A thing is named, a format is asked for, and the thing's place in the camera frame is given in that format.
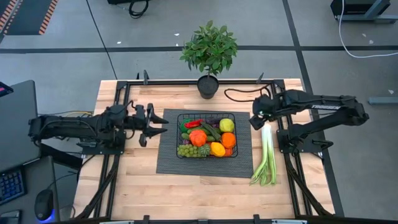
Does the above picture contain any coiled black cable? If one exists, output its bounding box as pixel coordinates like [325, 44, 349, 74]
[127, 0, 150, 19]

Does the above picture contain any round orange fruit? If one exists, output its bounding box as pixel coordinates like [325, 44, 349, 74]
[221, 132, 237, 149]

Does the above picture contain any grey woven placemat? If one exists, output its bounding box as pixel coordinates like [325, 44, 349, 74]
[155, 108, 255, 179]

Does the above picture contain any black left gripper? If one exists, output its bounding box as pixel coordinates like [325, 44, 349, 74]
[126, 103, 169, 147]

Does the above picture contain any green bell pepper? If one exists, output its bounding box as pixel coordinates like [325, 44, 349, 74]
[179, 118, 194, 134]

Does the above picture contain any yellow orange oval fruit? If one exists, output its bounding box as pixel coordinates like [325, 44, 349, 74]
[210, 141, 226, 158]

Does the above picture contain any grey metal stand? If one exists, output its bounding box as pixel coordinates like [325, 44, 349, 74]
[329, 0, 398, 25]

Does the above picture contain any red and yellow mango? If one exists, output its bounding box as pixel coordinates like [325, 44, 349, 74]
[189, 129, 208, 148]

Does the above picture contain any grey metal foot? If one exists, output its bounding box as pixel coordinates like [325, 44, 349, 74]
[368, 96, 398, 106]

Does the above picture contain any red pepper with green stem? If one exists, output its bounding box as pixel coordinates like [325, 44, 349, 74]
[183, 119, 205, 129]

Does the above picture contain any green white leek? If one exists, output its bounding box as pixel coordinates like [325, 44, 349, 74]
[249, 123, 278, 187]

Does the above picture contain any white floor cable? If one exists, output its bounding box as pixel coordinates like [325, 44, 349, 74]
[338, 0, 398, 59]

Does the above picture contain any black computer mouse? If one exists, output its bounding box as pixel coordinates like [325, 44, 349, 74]
[34, 188, 55, 222]

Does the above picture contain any green grape bunch with leaf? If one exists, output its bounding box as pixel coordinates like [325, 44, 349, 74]
[177, 143, 212, 159]

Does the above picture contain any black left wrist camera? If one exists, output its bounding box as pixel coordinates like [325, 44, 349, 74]
[134, 104, 146, 119]

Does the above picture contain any black side desk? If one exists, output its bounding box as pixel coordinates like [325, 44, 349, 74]
[0, 80, 62, 224]

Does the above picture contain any black backlit keyboard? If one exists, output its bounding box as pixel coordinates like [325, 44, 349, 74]
[0, 167, 28, 206]

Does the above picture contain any yellow cable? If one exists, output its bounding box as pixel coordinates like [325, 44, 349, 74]
[37, 110, 95, 118]

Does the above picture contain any black wire basket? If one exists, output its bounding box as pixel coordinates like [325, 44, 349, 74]
[175, 112, 239, 159]

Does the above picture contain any black device with red light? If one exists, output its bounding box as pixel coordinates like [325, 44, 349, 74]
[0, 81, 15, 98]

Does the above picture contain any yellow green apple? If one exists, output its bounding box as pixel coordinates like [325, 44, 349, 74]
[219, 118, 236, 133]

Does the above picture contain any green potted plant black pot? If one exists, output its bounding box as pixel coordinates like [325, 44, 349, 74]
[179, 19, 239, 100]

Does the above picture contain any hazard striped floor mat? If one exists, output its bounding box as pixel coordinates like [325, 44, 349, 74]
[0, 0, 60, 36]

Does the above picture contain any black metal table frame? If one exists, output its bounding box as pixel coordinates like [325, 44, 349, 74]
[73, 70, 336, 224]

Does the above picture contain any green cucumber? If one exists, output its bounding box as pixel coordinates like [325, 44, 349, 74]
[186, 126, 213, 135]
[181, 133, 216, 142]

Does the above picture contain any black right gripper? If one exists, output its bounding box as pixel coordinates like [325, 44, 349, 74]
[248, 95, 277, 131]

